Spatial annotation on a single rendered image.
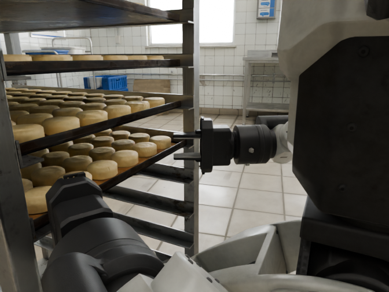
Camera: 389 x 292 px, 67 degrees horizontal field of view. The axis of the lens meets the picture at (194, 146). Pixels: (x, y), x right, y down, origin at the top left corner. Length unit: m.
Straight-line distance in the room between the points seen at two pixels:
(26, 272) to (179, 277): 0.24
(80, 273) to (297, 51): 0.24
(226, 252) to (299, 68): 0.37
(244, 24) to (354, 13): 4.40
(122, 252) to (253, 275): 0.22
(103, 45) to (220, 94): 2.11
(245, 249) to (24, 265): 0.34
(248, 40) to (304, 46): 4.35
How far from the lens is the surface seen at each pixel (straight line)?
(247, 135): 0.63
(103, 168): 0.51
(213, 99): 4.72
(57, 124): 0.45
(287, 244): 0.55
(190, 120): 0.68
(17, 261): 0.39
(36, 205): 0.44
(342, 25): 0.25
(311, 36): 0.26
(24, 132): 0.42
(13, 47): 1.08
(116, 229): 0.28
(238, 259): 0.56
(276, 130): 0.67
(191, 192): 0.74
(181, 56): 0.68
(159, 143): 0.65
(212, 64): 4.68
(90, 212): 0.31
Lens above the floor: 0.88
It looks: 17 degrees down
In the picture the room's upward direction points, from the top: straight up
